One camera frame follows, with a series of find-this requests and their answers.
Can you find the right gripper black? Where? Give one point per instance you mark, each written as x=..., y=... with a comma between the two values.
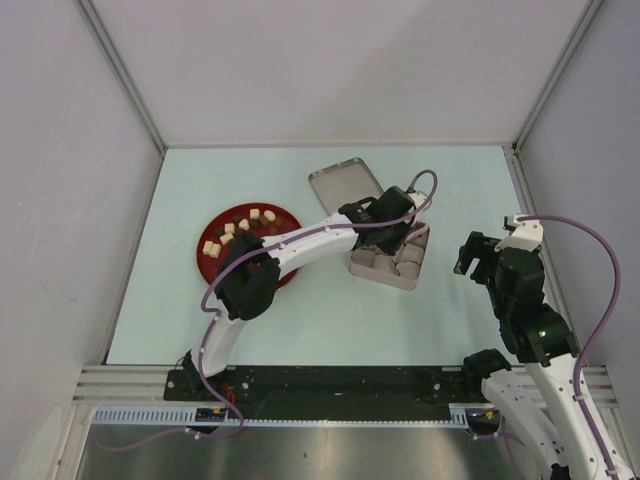
x=481, y=247

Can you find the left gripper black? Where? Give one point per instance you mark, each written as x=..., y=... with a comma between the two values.
x=393, y=246

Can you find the pink square tin box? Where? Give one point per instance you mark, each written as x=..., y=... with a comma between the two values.
x=400, y=270

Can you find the red round plate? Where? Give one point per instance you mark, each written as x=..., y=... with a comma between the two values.
x=217, y=238

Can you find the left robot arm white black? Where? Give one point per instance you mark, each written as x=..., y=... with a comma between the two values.
x=245, y=284

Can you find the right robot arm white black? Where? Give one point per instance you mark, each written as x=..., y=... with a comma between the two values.
x=567, y=437

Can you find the silver tin lid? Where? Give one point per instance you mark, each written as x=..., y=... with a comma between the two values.
x=345, y=182

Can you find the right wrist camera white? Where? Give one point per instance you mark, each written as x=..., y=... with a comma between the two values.
x=523, y=234

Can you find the white slotted cable duct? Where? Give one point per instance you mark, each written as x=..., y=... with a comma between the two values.
x=215, y=416

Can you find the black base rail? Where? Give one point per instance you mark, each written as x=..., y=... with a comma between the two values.
x=351, y=391

